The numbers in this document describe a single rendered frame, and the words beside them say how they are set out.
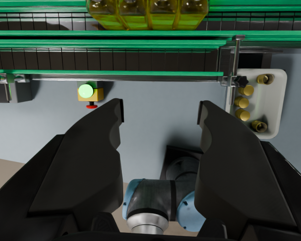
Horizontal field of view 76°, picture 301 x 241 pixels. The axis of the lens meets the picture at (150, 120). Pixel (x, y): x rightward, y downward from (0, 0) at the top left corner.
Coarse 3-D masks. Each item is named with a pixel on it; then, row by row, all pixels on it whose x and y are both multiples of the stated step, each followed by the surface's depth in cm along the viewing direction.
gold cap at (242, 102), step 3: (234, 99) 68; (237, 99) 66; (240, 99) 64; (243, 99) 64; (246, 99) 64; (234, 102) 68; (237, 102) 65; (240, 102) 64; (243, 102) 64; (246, 102) 64; (237, 105) 66; (240, 105) 64; (243, 105) 64; (246, 105) 64
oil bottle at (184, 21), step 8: (184, 0) 34; (192, 0) 33; (200, 0) 33; (208, 0) 34; (184, 8) 35; (192, 8) 34; (200, 8) 34; (208, 8) 35; (176, 16) 41; (184, 16) 38; (192, 16) 37; (200, 16) 37; (176, 24) 44; (184, 24) 43; (192, 24) 43
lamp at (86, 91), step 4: (88, 84) 64; (80, 88) 62; (84, 88) 62; (88, 88) 62; (92, 88) 64; (80, 92) 62; (84, 92) 62; (88, 92) 62; (92, 92) 64; (84, 96) 62; (88, 96) 63
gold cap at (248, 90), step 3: (246, 87) 63; (249, 87) 63; (252, 87) 63; (240, 90) 66; (243, 90) 63; (246, 90) 63; (249, 90) 63; (252, 90) 63; (240, 93) 67; (243, 93) 64; (246, 93) 63; (249, 93) 63; (252, 93) 63
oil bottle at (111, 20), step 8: (88, 0) 34; (104, 0) 34; (112, 0) 35; (88, 8) 35; (96, 8) 35; (104, 8) 35; (112, 8) 35; (96, 16) 38; (104, 16) 38; (112, 16) 38; (104, 24) 44; (112, 24) 44; (120, 24) 44
